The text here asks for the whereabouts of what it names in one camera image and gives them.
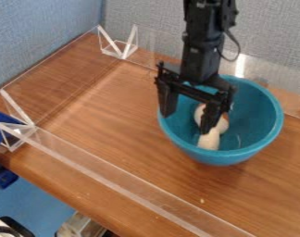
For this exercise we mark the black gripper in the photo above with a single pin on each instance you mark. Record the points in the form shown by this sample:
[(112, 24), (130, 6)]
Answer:
[(196, 78)]

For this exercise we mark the white brown-capped toy mushroom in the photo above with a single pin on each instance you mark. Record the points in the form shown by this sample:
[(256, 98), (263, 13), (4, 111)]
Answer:
[(209, 141)]

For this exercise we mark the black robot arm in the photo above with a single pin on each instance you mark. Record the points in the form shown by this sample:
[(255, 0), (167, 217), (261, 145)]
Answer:
[(209, 19)]

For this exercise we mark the blue plastic bowl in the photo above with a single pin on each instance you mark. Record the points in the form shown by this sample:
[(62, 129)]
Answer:
[(256, 121)]

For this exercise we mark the clear acrylic back barrier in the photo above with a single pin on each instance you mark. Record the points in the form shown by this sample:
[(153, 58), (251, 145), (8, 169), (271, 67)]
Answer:
[(145, 46)]

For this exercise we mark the clear acrylic barrier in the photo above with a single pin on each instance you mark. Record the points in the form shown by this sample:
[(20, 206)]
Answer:
[(172, 208), (46, 86), (145, 46)]

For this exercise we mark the clear acrylic left barrier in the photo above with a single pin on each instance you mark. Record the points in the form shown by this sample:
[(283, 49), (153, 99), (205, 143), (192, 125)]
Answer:
[(46, 86)]

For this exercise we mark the clear acrylic front barrier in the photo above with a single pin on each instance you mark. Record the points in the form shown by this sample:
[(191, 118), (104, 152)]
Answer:
[(172, 208)]

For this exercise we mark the clear box under table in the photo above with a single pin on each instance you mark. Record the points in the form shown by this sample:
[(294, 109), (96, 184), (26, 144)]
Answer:
[(81, 226)]

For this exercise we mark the black white object bottom left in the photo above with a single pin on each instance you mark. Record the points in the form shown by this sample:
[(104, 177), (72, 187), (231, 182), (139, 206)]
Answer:
[(12, 228)]

